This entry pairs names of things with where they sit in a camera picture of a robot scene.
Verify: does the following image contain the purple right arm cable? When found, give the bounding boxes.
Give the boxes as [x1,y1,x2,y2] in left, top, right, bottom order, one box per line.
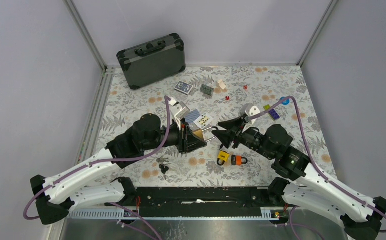
[247,96,386,240]

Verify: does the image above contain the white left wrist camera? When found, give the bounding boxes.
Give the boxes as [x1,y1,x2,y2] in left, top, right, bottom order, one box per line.
[169,99,190,128]

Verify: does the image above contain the face-up playing card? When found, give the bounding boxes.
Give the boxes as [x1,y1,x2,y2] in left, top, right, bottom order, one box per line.
[193,113,213,130]

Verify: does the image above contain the grey black hard case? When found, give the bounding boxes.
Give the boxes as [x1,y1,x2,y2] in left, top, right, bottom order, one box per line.
[116,33,186,90]

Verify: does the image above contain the black-headed keys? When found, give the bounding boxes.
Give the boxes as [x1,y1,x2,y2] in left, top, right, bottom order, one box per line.
[159,163,169,180]

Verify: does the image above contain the orange black padlock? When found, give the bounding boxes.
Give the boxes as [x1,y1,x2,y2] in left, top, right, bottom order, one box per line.
[231,155,248,166]

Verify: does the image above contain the blue-backed playing card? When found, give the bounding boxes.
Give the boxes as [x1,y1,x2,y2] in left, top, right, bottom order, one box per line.
[184,109,201,124]

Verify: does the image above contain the grey green building brick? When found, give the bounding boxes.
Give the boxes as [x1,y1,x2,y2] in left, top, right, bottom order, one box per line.
[200,84,214,96]

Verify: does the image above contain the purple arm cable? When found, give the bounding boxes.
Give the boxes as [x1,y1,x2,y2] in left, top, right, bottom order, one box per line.
[247,96,386,240]
[23,95,174,240]

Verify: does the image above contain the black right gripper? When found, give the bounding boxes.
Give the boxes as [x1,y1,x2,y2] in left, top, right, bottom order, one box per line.
[211,114,275,160]

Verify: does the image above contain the yellow black padlock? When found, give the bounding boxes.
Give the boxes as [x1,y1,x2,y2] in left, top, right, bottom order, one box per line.
[216,150,230,166]

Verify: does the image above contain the blue round token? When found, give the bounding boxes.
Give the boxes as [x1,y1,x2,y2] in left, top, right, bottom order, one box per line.
[280,97,290,106]

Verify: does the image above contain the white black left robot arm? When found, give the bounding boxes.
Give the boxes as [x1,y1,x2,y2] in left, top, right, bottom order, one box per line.
[30,113,207,225]

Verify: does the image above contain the slotted cable duct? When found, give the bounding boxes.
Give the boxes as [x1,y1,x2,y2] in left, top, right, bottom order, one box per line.
[67,204,288,221]

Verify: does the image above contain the brass padlock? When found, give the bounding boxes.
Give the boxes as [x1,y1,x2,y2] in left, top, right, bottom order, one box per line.
[193,126,218,143]

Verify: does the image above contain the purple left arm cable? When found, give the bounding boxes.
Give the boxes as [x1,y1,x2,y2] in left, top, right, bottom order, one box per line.
[23,95,174,240]

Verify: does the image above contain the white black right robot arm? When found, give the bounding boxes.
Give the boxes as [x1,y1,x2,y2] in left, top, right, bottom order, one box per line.
[212,117,386,240]

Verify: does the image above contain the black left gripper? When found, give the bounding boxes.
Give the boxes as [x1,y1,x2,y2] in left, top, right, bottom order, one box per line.
[143,117,207,155]

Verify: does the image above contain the blue card deck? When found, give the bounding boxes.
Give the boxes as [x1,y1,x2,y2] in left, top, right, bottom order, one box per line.
[174,81,194,95]

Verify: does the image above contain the green purple building bricks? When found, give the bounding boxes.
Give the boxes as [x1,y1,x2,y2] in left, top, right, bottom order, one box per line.
[263,104,280,121]

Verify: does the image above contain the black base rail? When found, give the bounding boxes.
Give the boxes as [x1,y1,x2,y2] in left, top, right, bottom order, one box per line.
[118,187,285,210]

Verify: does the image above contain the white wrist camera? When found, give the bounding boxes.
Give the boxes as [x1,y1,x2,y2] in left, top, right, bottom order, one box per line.
[239,103,261,125]
[169,99,190,128]

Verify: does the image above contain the small beige block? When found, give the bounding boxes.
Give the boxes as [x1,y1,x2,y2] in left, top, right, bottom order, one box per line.
[216,79,226,91]

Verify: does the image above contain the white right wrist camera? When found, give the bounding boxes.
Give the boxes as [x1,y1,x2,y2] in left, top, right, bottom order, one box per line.
[239,103,261,125]

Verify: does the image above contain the silver keys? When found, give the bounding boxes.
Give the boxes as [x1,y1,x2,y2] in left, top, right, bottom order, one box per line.
[156,156,169,164]

